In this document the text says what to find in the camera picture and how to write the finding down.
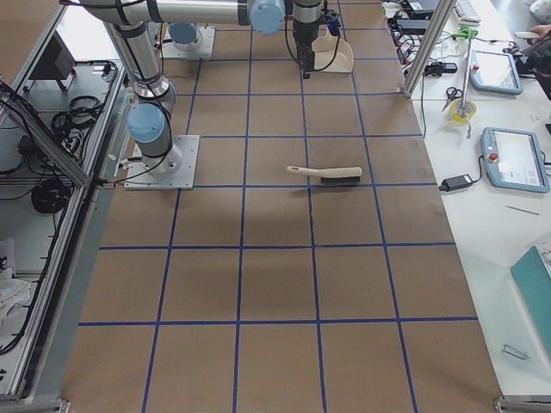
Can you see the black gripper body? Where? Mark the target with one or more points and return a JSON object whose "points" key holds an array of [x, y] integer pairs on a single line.
{"points": [[305, 31]]}

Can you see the beige plastic dustpan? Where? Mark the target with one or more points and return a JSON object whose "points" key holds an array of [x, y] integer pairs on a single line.
{"points": [[332, 54]]}

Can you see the white hand brush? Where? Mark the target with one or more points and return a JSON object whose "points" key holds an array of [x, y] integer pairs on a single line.
{"points": [[341, 175]]}

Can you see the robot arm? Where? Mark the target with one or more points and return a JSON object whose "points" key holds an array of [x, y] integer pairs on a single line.
{"points": [[266, 17], [149, 121]]}

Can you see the green clamp tool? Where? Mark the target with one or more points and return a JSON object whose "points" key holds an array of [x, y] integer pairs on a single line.
{"points": [[465, 32]]}

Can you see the metal rod stand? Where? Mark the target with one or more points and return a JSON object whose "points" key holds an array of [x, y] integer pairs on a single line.
{"points": [[465, 82]]}

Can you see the yellow tape roll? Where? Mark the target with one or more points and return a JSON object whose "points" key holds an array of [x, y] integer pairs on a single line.
{"points": [[462, 114]]}

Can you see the far teach pendant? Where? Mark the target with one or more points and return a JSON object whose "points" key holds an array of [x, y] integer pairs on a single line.
{"points": [[494, 72]]}

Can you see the teach pendant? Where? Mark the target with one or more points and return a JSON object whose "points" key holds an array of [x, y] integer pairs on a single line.
{"points": [[513, 160], [494, 72]]}

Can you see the black power adapter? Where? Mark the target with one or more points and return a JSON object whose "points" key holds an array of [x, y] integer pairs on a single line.
{"points": [[456, 183]]}

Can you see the near teach pendant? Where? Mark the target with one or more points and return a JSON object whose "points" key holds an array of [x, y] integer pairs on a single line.
{"points": [[513, 160]]}

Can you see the teal notebook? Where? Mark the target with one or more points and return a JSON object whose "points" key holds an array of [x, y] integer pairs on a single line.
{"points": [[532, 276]]}

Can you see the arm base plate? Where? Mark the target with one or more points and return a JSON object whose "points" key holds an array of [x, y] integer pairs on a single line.
{"points": [[188, 41], [176, 171]]}

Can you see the aluminium frame post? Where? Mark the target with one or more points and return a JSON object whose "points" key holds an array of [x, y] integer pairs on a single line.
{"points": [[432, 34]]}

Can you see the black handled scissors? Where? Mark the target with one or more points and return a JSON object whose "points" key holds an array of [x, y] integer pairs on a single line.
{"points": [[452, 93]]}

